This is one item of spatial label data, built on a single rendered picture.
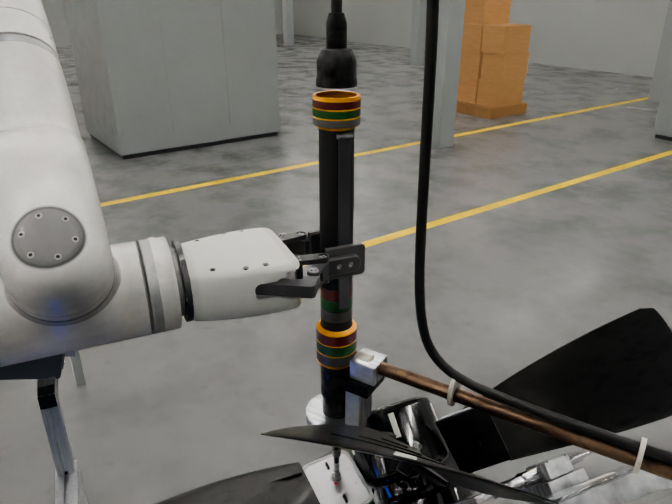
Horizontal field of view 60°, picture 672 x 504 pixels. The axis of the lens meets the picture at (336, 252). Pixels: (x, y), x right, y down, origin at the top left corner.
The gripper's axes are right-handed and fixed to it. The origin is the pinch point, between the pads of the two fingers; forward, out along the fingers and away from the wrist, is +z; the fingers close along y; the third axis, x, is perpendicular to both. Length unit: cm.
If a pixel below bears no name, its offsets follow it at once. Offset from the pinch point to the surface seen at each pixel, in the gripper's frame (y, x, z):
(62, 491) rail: -47, -64, -37
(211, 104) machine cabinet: -631, -102, 116
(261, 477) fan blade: -5.4, -32.1, -8.0
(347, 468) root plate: -1.4, -30.9, 2.0
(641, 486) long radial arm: 12, -37, 39
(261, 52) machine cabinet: -646, -49, 183
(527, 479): 2.7, -39.9, 28.4
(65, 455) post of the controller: -52, -59, -35
